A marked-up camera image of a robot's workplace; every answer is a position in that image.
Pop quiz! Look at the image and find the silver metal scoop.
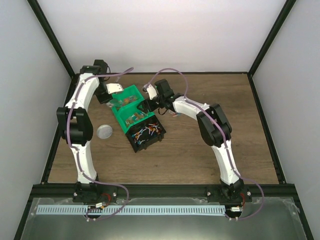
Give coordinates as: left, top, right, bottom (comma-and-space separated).
107, 99, 124, 109

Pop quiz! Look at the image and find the purple cable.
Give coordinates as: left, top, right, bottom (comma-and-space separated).
65, 66, 135, 222
147, 68, 266, 221

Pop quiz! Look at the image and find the clear round cup lid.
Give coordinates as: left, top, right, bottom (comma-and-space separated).
96, 124, 113, 139

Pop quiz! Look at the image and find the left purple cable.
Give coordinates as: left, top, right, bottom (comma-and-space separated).
65, 66, 135, 222

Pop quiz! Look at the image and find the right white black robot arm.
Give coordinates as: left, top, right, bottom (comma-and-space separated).
137, 79, 244, 202

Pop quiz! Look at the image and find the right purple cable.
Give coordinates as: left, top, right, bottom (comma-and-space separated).
147, 68, 266, 221

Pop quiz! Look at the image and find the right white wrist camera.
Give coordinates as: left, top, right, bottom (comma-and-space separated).
142, 83, 158, 100

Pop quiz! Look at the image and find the clear round plastic cup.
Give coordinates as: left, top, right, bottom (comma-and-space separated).
169, 110, 181, 117

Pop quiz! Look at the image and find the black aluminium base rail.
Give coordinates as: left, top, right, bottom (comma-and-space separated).
30, 183, 298, 204

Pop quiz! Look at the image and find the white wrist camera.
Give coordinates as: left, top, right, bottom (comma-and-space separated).
106, 83, 124, 95
142, 83, 158, 100

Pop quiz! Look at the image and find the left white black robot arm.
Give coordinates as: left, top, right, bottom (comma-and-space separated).
56, 59, 113, 203

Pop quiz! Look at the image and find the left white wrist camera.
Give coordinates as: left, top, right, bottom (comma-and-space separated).
106, 83, 124, 95

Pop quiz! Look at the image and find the light blue slotted cable duct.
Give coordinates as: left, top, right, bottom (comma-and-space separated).
36, 205, 226, 216

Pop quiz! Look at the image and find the green two-compartment candy bin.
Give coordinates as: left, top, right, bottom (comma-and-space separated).
111, 85, 155, 133

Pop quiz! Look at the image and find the black lollipop bin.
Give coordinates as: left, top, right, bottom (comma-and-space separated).
125, 115, 167, 153

